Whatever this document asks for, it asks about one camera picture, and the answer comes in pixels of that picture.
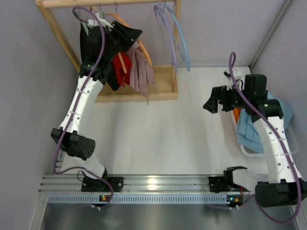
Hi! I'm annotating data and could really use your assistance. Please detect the light orange hanger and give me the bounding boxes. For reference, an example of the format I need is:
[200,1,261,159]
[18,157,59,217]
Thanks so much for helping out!
[90,1,127,73]

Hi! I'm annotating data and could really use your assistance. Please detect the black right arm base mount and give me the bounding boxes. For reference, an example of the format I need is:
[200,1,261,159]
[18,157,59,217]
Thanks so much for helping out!
[208,176,237,193]

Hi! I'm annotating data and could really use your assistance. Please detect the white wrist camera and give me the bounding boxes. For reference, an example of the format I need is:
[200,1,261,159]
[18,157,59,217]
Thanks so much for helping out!
[87,11,113,30]
[223,68,243,90]

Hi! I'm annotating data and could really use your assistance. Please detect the purple plastic hanger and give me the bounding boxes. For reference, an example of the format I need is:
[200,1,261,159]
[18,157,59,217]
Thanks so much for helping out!
[153,4,177,73]

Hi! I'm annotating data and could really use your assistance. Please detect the grey slotted cable duct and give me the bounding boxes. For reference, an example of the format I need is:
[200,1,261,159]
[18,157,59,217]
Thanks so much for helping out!
[48,194,233,205]

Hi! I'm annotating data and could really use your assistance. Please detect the black garment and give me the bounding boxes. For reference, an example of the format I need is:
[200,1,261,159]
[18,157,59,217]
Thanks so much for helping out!
[80,23,89,69]

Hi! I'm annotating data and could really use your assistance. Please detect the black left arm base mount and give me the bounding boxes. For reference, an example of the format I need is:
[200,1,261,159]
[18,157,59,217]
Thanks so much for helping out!
[81,176,124,192]

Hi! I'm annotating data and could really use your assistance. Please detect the light blue plastic hanger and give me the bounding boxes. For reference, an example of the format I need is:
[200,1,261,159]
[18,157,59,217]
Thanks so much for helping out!
[161,0,190,72]

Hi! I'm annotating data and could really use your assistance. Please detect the orange plastic hanger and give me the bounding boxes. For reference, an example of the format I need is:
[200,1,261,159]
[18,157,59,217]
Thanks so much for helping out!
[105,12,153,66]

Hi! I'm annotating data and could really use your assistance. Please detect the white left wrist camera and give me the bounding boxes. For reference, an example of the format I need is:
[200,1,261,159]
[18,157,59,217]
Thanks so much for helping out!
[87,11,113,30]

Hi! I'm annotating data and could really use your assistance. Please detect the white laundry basket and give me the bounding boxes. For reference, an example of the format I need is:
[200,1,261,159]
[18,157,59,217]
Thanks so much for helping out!
[231,112,299,157]

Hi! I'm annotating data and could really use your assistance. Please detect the aluminium mounting rail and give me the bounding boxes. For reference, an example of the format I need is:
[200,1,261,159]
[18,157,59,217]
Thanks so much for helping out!
[39,153,271,192]

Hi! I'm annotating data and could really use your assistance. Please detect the dusty pink trousers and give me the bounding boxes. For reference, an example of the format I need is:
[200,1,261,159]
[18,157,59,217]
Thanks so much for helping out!
[127,42,154,101]

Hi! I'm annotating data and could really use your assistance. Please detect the orange garment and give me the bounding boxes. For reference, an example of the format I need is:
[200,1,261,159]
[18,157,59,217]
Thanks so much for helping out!
[233,108,241,123]

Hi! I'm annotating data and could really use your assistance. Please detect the wooden clothes rack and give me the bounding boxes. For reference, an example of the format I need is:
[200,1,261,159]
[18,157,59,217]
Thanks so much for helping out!
[35,0,178,103]

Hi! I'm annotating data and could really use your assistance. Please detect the mint green hanger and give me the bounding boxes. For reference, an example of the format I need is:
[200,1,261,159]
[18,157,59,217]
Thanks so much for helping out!
[73,0,89,36]

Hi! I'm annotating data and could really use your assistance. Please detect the red garment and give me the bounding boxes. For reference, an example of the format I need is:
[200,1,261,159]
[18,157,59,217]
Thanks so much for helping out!
[113,52,132,88]

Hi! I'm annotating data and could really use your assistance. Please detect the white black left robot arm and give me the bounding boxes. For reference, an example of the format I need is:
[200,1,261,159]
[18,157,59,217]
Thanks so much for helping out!
[51,21,143,179]

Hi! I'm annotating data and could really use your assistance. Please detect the light blue garment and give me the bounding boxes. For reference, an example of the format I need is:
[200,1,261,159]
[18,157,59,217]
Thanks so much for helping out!
[236,92,293,154]

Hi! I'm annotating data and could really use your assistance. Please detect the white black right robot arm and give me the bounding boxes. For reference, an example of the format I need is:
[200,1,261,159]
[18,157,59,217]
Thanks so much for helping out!
[203,74,307,207]

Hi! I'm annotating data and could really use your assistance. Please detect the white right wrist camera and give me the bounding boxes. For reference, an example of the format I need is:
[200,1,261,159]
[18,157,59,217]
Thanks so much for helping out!
[223,68,243,90]

